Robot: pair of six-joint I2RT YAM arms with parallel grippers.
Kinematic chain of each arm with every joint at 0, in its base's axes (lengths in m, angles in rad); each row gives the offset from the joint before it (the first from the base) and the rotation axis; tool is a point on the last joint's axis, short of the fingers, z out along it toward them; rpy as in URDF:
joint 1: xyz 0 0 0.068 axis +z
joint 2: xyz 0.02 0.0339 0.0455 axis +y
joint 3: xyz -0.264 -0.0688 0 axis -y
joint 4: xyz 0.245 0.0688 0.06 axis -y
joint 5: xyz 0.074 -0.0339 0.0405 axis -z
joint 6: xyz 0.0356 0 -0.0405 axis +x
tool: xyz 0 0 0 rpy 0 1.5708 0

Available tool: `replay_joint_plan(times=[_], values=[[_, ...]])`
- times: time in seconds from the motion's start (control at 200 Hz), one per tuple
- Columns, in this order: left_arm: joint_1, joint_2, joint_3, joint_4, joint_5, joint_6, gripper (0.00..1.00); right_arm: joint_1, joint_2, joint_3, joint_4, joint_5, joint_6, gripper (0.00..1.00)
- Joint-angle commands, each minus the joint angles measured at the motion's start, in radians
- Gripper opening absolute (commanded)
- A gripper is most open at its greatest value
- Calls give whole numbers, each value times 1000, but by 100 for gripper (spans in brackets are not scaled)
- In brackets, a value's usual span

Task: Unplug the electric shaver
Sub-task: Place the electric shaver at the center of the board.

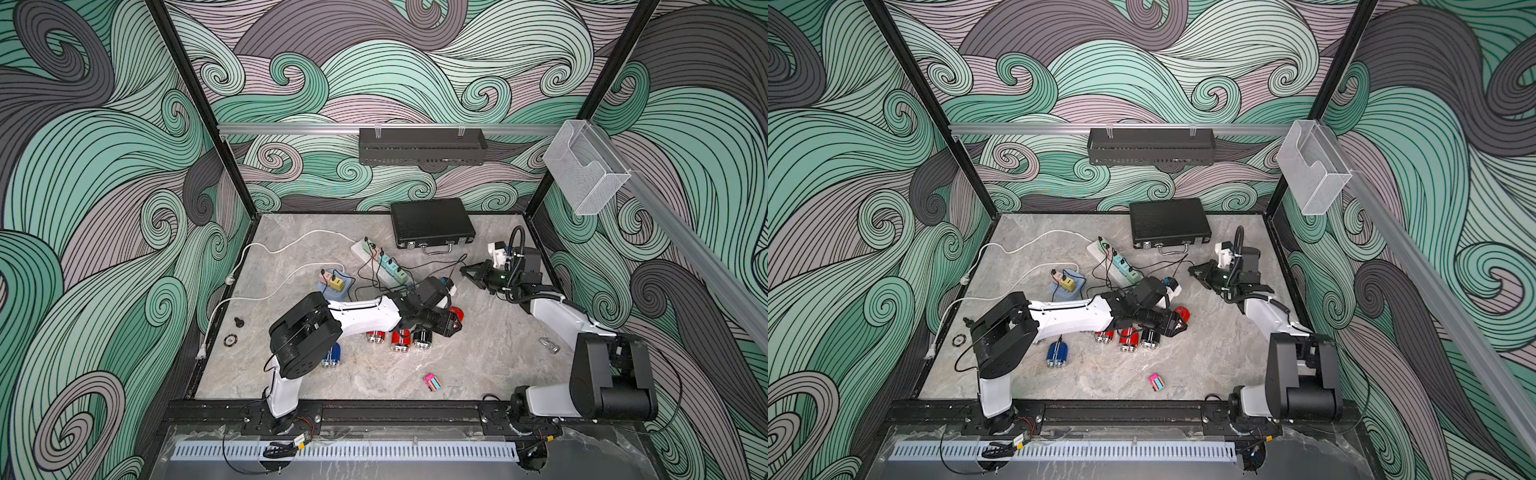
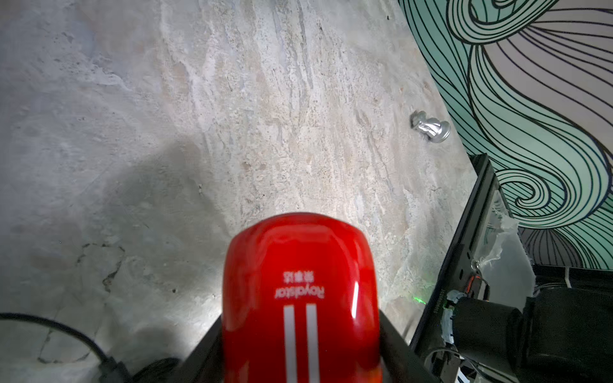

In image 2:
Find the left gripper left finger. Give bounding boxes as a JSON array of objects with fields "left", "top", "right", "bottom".
[{"left": 168, "top": 315, "right": 223, "bottom": 383}]

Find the black usb charging cable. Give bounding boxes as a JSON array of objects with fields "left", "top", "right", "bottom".
[{"left": 0, "top": 312, "right": 180, "bottom": 383}]

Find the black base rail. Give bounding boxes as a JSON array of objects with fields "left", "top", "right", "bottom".
[{"left": 410, "top": 153, "right": 500, "bottom": 359}]

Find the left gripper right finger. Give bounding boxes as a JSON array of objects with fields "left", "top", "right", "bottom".
[{"left": 379, "top": 311, "right": 439, "bottom": 383}]

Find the red shaver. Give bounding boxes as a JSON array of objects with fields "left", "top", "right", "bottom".
[{"left": 221, "top": 213, "right": 382, "bottom": 382}]

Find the silver metal knob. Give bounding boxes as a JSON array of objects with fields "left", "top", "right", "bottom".
[{"left": 411, "top": 111, "right": 451, "bottom": 144}]

